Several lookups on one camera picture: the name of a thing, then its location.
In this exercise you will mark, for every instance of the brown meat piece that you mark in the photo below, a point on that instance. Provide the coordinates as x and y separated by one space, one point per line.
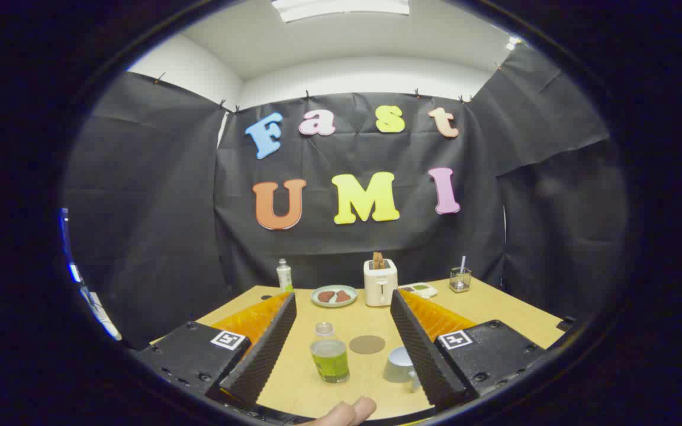
326 296
344 296

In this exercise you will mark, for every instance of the round brown coaster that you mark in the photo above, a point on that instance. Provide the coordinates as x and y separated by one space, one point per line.
367 344

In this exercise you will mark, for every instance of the ceiling light panel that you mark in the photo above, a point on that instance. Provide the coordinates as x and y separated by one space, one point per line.
341 7

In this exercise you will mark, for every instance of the clear juice bottle green label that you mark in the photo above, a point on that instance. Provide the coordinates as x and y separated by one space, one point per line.
330 361

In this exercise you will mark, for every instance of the white straw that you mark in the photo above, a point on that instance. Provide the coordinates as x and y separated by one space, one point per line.
463 263

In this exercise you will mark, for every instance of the brown toast slice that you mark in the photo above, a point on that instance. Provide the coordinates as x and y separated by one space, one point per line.
378 260

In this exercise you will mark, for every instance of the small white green bottle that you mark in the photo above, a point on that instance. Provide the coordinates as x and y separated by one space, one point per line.
284 275

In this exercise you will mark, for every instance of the pale green plate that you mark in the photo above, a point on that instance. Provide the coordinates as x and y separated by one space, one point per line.
334 288

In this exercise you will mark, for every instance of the wooden table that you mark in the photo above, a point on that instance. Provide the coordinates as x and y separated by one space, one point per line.
495 307

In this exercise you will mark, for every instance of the white divided tray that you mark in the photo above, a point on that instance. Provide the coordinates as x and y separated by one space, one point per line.
427 291

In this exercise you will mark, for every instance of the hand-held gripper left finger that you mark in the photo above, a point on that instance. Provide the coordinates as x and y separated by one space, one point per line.
264 355

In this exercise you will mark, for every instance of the pale grey cup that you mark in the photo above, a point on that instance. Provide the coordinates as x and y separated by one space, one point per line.
399 365

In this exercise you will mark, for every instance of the cream toaster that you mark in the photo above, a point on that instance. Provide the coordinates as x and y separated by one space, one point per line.
380 287

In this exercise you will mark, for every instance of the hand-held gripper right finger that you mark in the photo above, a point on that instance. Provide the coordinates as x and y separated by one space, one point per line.
424 355

